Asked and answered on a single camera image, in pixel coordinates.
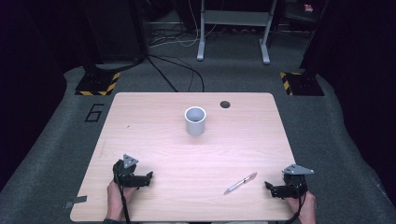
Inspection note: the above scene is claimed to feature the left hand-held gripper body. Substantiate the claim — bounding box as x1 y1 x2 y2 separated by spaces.
112 153 148 189

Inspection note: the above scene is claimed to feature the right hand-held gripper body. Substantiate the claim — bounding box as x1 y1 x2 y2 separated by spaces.
275 163 315 200

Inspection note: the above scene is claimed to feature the person's right hand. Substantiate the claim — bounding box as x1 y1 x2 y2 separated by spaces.
285 190 318 224

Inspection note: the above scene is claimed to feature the silver pen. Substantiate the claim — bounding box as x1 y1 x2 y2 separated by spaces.
222 172 259 196

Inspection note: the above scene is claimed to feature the grey tape strip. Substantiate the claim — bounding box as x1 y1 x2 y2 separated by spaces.
64 195 89 210

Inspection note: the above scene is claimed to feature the white cup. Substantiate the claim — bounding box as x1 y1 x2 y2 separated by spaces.
184 105 207 137

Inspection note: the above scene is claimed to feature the black hazard-striped stand base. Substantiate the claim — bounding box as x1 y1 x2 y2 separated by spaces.
278 71 325 97
75 71 121 97

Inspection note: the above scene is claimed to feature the black cabinet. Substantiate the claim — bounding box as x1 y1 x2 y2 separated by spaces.
78 0 148 64

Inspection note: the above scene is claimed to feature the white metal stand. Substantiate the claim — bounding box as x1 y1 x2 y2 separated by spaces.
196 0 278 65

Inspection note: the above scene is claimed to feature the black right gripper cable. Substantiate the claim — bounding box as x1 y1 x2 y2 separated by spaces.
284 181 306 224

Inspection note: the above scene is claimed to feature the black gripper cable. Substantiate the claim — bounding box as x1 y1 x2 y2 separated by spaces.
113 174 131 224
284 181 306 224

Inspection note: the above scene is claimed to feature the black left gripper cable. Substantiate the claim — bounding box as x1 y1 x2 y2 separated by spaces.
113 174 131 224

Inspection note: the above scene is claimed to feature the black floor cable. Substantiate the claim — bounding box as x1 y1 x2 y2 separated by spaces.
146 54 205 93

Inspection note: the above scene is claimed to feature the white floor cable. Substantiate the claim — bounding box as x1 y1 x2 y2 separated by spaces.
148 0 219 49

